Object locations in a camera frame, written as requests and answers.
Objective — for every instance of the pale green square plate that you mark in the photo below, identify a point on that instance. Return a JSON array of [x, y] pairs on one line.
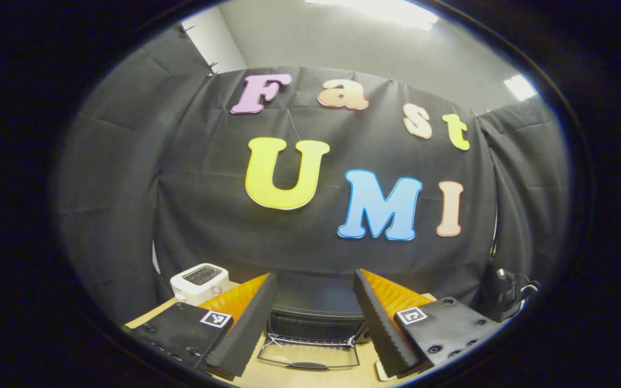
[[384, 372]]

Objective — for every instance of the white toaster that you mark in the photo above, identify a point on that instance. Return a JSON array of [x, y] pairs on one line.
[[200, 285]]

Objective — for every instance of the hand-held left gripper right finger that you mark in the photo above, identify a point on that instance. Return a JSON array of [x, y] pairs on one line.
[[380, 328]]

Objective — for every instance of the large ceiling light panel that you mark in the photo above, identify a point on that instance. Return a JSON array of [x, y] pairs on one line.
[[375, 11]]

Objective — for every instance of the black electric oven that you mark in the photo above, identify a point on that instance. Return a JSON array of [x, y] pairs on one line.
[[316, 323]]

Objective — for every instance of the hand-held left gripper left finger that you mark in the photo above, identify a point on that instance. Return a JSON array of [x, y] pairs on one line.
[[251, 328]]

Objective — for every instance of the small ceiling light panel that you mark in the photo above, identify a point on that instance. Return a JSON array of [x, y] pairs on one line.
[[521, 87]]

